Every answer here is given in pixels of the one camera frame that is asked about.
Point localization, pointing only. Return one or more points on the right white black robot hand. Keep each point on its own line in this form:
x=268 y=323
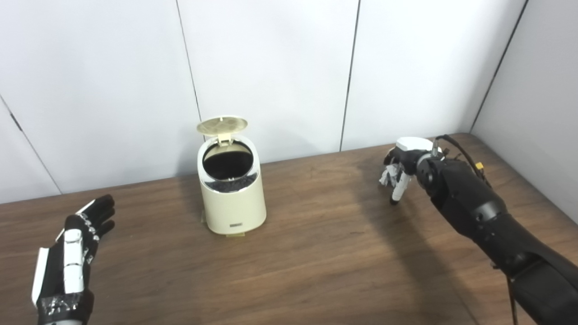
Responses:
x=408 y=153

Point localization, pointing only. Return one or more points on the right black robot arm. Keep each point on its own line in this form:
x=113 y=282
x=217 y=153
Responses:
x=478 y=207

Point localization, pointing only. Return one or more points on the cream-colored desktop trash bin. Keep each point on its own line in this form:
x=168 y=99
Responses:
x=232 y=205

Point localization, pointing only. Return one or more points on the white paper ball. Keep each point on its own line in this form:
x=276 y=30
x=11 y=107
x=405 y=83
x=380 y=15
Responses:
x=389 y=176

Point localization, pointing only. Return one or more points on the round cream bin lid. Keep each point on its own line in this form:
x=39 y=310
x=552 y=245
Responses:
x=222 y=125

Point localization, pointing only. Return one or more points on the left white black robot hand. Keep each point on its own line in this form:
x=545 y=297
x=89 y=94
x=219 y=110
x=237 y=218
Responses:
x=58 y=271

